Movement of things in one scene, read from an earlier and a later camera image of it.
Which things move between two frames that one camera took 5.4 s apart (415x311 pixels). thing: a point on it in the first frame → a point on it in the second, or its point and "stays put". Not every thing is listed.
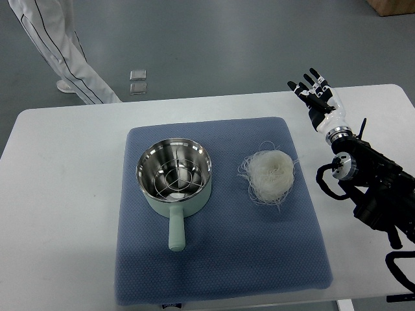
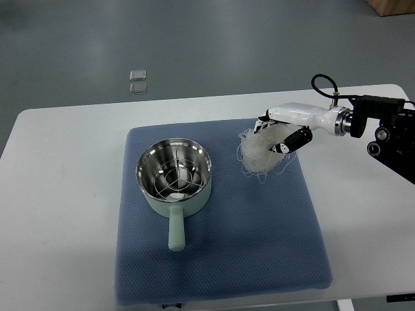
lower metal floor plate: x=138 y=89 stays put
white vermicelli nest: x=270 y=173 → x=254 y=153
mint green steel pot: x=175 y=176 stays put
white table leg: x=345 y=304 stays put
